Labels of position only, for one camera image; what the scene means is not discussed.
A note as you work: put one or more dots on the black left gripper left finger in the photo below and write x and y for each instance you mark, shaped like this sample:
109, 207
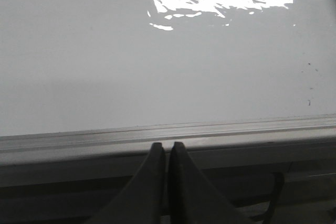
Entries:
140, 200

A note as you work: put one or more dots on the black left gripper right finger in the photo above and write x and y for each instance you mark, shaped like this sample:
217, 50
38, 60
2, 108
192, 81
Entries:
192, 197

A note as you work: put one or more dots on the white whiteboard with metal frame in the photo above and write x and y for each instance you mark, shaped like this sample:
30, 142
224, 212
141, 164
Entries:
88, 85

